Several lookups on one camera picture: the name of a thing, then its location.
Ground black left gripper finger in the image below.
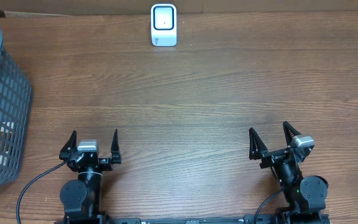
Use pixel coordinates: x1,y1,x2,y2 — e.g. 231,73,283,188
111,129,121,159
60,130,77,153

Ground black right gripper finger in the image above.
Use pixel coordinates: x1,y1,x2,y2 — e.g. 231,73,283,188
283,121,301,146
249,128,268,160

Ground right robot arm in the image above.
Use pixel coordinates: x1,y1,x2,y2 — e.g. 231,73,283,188
249,121,330,223

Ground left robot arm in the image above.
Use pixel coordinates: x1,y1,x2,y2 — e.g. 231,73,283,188
59,131,122,223

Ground white barcode scanner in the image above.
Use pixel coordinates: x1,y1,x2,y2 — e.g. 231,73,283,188
150,3,177,47

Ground grey plastic mesh basket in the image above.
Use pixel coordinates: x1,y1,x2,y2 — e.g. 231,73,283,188
0,29,32,185

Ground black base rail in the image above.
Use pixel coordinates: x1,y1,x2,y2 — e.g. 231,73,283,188
54,213,331,224

